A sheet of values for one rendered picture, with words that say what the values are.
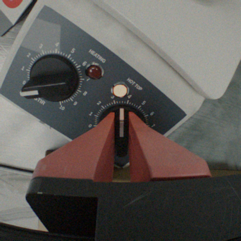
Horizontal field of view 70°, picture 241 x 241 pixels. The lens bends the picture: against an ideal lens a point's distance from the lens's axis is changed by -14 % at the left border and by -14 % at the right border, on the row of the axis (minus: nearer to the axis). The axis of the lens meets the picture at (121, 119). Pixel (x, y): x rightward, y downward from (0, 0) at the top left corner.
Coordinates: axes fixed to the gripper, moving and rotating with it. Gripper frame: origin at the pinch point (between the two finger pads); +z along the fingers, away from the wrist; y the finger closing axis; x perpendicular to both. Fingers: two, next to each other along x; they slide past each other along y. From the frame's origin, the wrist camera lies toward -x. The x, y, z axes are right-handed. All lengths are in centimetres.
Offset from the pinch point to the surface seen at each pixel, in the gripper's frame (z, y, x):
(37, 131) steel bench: 3.2, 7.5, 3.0
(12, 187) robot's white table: -0.1, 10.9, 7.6
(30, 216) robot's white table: -1.2, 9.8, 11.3
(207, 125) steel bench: 8.4, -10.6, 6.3
